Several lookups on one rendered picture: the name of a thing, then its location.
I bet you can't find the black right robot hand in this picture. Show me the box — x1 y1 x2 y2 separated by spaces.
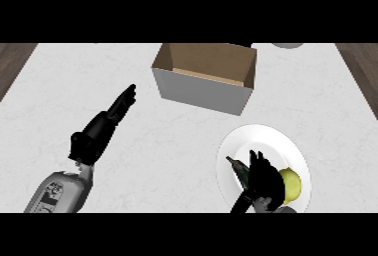
229 149 287 214

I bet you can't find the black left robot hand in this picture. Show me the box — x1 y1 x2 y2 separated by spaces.
67 83 139 167

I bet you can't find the dark eggplant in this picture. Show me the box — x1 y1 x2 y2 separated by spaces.
225 155 253 192

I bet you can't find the white plate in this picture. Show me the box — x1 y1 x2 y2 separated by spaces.
216 123 313 214

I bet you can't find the cardboard box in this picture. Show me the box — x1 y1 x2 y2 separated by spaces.
151 43 259 117

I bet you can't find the grey round object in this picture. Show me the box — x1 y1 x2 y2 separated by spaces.
270 43 306 50

